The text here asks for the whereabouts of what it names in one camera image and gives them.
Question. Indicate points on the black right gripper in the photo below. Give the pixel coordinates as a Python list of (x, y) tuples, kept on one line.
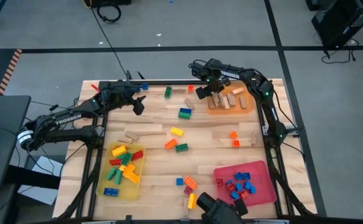
[(214, 83)]

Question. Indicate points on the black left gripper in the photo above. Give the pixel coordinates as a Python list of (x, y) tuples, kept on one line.
[(122, 93)]

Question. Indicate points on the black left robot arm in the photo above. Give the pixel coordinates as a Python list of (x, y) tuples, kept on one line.
[(63, 119)]

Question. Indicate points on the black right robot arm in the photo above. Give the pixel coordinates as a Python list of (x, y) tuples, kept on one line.
[(262, 90)]

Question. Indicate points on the peach plastic bin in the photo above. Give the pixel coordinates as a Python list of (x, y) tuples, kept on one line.
[(248, 110)]

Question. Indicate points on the green long toy brick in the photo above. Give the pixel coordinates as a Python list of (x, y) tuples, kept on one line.
[(184, 115), (181, 147)]

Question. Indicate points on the yellow long toy brick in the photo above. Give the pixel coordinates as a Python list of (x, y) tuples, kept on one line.
[(177, 131)]

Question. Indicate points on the orange small toy brick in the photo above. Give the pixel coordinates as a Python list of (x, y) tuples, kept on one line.
[(233, 134)]

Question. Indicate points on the orange long toy brick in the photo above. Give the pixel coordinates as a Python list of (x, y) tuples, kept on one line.
[(171, 144), (190, 183)]

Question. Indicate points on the yellow plastic bin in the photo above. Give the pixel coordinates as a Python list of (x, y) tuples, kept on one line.
[(106, 183)]

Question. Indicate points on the pink plastic bin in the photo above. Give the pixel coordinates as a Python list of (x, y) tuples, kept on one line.
[(262, 174)]

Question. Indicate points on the dark desk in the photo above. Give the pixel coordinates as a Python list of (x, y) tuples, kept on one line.
[(3, 140)]

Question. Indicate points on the black equipment case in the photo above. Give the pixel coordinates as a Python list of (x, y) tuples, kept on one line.
[(343, 21)]

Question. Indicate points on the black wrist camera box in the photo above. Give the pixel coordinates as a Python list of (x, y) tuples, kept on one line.
[(197, 71)]

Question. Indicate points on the silver metal bracket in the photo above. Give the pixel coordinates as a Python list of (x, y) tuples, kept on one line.
[(265, 130)]

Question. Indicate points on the black frame rail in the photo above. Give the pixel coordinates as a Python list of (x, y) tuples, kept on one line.
[(95, 174), (279, 174)]

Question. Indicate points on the black frame strut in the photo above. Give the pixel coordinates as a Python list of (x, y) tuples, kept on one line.
[(293, 196), (81, 193)]

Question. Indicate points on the silver aluminium frame bar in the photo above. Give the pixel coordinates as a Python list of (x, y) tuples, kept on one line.
[(98, 222), (271, 221)]

